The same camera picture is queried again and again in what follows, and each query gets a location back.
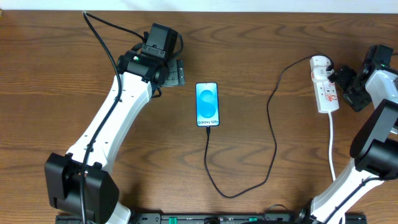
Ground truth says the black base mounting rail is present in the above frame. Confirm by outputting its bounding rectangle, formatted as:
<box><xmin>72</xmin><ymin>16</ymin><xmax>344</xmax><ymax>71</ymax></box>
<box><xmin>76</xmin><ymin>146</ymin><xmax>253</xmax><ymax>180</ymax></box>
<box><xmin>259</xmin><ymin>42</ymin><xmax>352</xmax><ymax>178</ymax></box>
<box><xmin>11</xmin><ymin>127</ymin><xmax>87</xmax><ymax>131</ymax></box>
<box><xmin>55</xmin><ymin>212</ymin><xmax>368</xmax><ymax>224</ymax></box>

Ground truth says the white power strip cord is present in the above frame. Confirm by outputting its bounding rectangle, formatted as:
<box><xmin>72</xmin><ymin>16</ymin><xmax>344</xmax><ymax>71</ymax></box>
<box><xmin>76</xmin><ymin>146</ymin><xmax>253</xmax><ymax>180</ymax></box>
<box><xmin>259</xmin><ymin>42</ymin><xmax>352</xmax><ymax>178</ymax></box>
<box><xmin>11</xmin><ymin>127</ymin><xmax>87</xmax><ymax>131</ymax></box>
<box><xmin>328</xmin><ymin>112</ymin><xmax>337</xmax><ymax>182</ymax></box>

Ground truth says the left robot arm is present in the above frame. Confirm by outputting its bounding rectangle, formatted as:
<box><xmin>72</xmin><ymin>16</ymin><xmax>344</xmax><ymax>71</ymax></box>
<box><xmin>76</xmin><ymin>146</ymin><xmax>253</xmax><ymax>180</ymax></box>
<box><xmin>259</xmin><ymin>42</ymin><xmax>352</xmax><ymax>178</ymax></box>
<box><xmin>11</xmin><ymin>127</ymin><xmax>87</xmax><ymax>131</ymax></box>
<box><xmin>44</xmin><ymin>24</ymin><xmax>185</xmax><ymax>223</ymax></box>

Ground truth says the white power strip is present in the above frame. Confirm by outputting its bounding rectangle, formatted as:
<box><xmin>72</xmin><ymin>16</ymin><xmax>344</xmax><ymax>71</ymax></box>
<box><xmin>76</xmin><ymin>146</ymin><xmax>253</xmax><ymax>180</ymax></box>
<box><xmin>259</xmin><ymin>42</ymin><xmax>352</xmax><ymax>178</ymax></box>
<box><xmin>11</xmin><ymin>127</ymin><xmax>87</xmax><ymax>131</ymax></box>
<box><xmin>313</xmin><ymin>79</ymin><xmax>339</xmax><ymax>114</ymax></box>

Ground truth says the black USB charging cable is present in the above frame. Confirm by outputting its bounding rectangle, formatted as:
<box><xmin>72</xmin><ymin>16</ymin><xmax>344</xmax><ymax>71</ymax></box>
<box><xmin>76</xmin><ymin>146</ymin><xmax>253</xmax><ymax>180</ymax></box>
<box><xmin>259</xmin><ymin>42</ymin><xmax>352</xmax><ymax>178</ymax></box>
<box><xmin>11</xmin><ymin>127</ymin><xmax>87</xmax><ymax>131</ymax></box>
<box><xmin>203</xmin><ymin>53</ymin><xmax>335</xmax><ymax>199</ymax></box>

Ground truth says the blue-screen Galaxy smartphone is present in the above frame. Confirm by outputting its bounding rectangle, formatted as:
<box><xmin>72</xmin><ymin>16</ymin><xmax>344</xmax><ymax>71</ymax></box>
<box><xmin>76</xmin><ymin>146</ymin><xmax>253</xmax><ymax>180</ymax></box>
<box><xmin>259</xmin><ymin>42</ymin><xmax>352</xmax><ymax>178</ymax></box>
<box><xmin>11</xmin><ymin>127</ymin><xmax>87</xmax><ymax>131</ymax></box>
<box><xmin>195</xmin><ymin>82</ymin><xmax>220</xmax><ymax>127</ymax></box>

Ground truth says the white USB charger plug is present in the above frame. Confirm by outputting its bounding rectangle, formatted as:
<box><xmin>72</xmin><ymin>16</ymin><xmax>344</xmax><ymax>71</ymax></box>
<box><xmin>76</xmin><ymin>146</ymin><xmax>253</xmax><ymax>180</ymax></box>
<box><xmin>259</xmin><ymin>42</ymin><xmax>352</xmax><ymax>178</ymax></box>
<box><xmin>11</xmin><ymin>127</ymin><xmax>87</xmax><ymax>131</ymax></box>
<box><xmin>310</xmin><ymin>55</ymin><xmax>334</xmax><ymax>83</ymax></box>

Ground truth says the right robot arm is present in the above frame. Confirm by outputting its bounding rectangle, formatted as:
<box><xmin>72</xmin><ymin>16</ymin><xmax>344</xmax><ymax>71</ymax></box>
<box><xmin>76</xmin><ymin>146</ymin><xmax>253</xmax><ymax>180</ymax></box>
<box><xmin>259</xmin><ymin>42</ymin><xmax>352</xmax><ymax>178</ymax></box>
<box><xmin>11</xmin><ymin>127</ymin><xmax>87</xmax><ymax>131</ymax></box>
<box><xmin>296</xmin><ymin>45</ymin><xmax>397</xmax><ymax>223</ymax></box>

